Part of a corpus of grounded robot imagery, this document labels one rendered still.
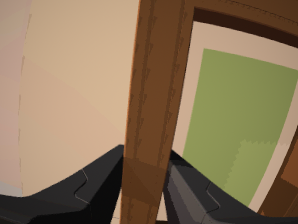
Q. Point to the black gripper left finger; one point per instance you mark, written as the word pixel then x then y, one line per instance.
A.
pixel 89 196

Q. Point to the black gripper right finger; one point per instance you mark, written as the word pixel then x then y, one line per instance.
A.
pixel 190 198

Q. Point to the brown wooden picture frame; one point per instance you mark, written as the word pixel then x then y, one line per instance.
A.
pixel 217 81

